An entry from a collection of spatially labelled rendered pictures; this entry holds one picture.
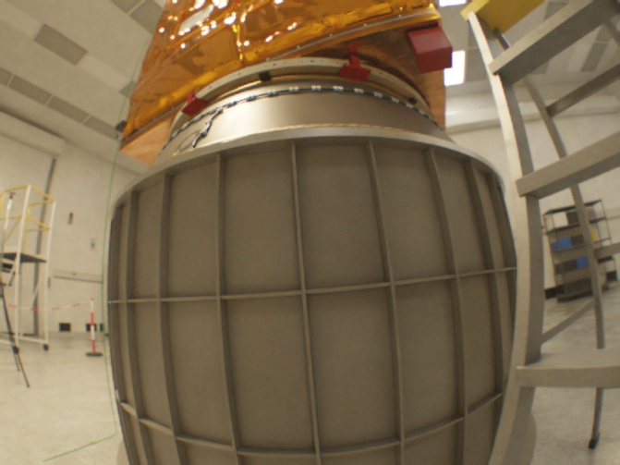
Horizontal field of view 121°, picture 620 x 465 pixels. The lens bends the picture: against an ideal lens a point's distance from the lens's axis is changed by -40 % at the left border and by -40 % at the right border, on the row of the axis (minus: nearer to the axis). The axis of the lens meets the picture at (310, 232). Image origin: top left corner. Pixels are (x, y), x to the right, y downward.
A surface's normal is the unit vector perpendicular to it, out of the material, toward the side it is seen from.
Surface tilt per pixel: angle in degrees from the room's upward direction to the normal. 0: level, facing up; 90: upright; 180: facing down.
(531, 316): 93
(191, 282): 90
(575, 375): 90
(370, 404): 90
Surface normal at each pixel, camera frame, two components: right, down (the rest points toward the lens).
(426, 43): -0.40, -0.19
